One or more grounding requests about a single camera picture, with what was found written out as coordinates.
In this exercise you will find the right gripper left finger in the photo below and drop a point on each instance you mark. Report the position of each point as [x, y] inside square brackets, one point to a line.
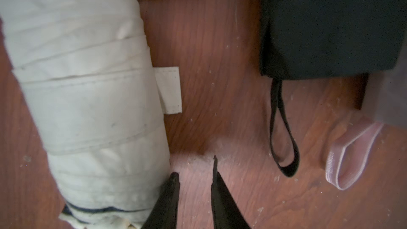
[165, 211]

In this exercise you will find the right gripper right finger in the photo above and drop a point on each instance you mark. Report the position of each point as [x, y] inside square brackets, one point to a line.
[226, 214]

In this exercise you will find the cream sleeved umbrella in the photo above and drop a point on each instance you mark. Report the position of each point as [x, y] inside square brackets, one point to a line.
[85, 70]

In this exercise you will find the pink sleeved umbrella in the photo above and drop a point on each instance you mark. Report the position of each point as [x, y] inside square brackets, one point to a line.
[384, 103]

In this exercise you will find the black sleeved umbrella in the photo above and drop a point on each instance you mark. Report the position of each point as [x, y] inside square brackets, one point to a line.
[306, 39]

